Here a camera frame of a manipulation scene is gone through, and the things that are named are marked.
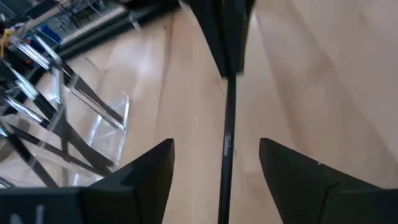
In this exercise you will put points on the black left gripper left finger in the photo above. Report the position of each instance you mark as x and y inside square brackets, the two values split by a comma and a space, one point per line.
[140, 193]

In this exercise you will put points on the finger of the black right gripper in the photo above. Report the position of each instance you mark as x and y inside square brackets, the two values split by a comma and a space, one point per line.
[239, 31]
[211, 25]

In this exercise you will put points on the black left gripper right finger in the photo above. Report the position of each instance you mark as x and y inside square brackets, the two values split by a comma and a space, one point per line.
[298, 186]

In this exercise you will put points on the clear acrylic container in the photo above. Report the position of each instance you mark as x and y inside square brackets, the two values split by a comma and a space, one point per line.
[105, 137]

